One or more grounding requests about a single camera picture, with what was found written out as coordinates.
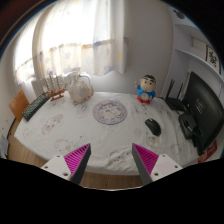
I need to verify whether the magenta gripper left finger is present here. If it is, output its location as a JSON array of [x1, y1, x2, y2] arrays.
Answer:
[[42, 144, 91, 185]]

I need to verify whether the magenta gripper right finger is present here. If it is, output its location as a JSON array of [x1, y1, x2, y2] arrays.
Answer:
[[132, 144, 182, 185]]

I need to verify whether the black computer mouse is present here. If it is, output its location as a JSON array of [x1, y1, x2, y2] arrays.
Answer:
[[145, 118, 161, 136]]

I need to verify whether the black computer monitor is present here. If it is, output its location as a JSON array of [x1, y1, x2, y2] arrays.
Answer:
[[182, 72, 224, 155]]

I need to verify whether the red packet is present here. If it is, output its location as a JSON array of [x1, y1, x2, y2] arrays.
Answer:
[[198, 141, 217, 163]]

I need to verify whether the white patterned tablecloth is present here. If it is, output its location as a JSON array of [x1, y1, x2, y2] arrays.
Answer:
[[15, 92, 198, 175]]

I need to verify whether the black box device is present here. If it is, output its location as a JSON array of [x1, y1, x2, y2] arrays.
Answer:
[[178, 113, 197, 140]]

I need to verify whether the black wifi router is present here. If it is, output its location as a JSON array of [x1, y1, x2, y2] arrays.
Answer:
[[165, 79, 185, 111]]

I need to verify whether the dark green keyboard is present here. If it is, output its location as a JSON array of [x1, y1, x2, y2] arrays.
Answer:
[[22, 92, 48, 121]]

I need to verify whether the white ceramic teapot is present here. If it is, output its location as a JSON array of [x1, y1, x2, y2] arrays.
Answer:
[[69, 72, 94, 104]]

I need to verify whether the cartoon boy figurine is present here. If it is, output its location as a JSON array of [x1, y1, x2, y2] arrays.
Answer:
[[135, 74, 156, 104]]

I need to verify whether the wooden model sailing ship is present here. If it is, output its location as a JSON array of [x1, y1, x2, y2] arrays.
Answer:
[[45, 74, 66, 101]]

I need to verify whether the orange wooden chair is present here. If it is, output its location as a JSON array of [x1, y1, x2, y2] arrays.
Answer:
[[9, 90, 29, 121]]

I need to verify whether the framed calligraphy picture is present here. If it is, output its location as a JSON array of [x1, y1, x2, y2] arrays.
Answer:
[[205, 45, 221, 73]]

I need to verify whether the white sheer curtain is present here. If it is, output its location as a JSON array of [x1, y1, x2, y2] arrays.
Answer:
[[14, 0, 129, 84]]

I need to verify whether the white wall shelf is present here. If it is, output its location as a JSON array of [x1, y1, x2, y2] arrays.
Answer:
[[160, 23, 224, 99]]

